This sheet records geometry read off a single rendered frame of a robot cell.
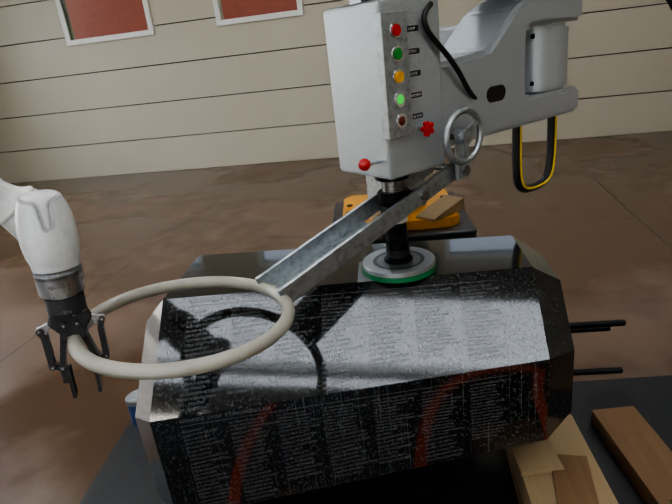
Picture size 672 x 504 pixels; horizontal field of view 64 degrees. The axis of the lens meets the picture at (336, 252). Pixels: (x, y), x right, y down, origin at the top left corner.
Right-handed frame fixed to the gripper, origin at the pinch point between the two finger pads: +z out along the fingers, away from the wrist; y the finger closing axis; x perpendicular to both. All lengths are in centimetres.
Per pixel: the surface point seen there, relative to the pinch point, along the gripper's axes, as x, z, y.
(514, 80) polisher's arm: 17, -53, 125
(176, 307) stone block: 34.8, 2.2, 22.6
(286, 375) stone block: 8, 17, 46
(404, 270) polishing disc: 9, -5, 83
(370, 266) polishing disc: 17, -5, 77
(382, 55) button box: 1, -62, 75
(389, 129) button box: 1, -45, 76
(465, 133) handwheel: 3, -42, 99
